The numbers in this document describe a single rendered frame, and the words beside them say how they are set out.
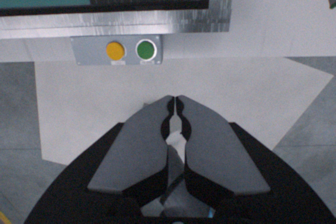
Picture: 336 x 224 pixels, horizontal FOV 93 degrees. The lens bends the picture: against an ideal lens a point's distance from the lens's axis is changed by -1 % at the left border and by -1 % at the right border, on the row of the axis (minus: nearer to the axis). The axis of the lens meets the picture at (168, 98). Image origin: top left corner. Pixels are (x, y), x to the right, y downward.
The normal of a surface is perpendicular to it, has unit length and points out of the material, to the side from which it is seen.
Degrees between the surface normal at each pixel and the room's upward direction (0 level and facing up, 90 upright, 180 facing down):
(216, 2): 0
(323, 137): 0
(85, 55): 0
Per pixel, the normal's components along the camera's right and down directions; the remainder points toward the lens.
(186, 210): -0.29, -0.56
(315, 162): -0.03, 0.46
